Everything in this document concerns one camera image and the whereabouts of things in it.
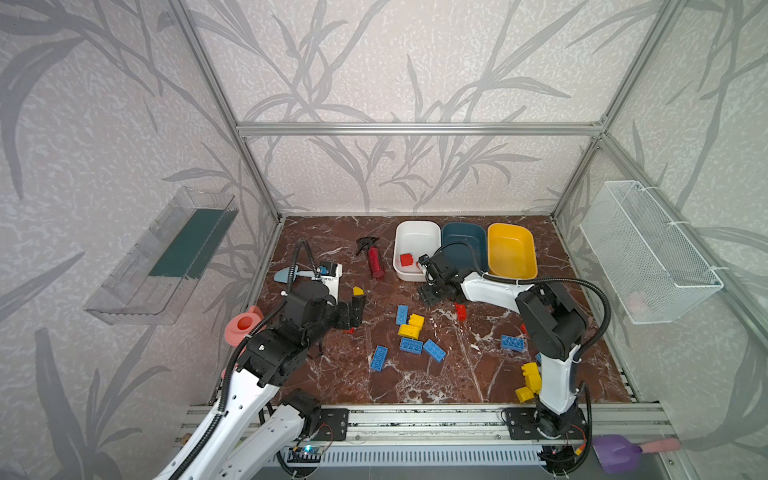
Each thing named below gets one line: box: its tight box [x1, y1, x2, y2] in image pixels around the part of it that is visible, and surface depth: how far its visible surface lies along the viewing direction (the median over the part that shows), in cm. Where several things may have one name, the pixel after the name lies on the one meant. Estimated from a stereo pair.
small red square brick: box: [400, 253, 414, 267], surface depth 107 cm
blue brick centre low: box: [400, 337, 423, 355], surface depth 88 cm
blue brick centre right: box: [423, 338, 447, 363], surface depth 86 cm
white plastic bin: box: [392, 220, 442, 282], surface depth 111 cm
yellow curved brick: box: [398, 324, 420, 340], surface depth 90 cm
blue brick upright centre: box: [396, 304, 409, 325], surface depth 95 cm
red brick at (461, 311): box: [454, 302, 467, 321], surface depth 95 cm
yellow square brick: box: [408, 313, 425, 328], surface depth 91 cm
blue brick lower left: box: [370, 345, 389, 372], surface depth 85 cm
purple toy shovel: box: [592, 435, 681, 473], surface depth 70 cm
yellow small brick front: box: [515, 386, 535, 403], surface depth 78 cm
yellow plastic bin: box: [487, 222, 538, 279], surface depth 109 cm
